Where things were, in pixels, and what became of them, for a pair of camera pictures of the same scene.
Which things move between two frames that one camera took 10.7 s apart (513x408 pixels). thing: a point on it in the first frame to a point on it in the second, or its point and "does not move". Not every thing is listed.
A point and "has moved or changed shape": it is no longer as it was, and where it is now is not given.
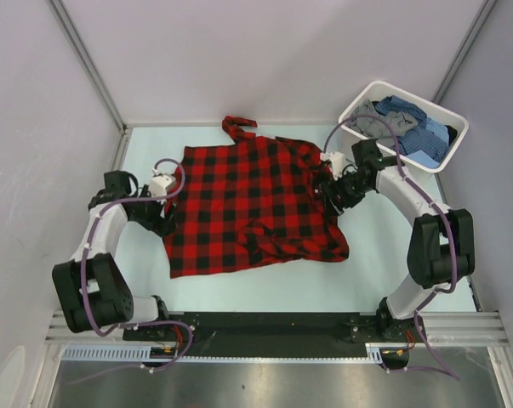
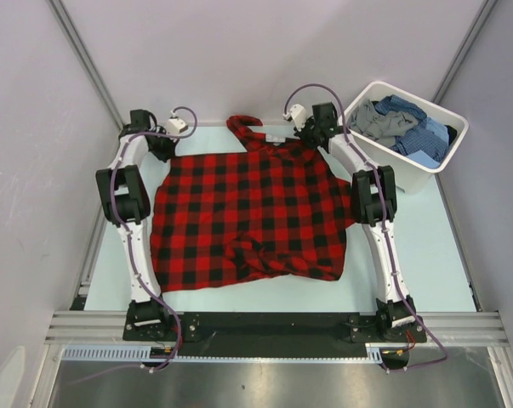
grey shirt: (367, 121) does not move
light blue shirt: (423, 158) does not move
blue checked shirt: (420, 138) does not move
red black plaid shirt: (250, 203) has moved or changed shape
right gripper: (330, 192) to (302, 134)
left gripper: (157, 224) to (169, 151)
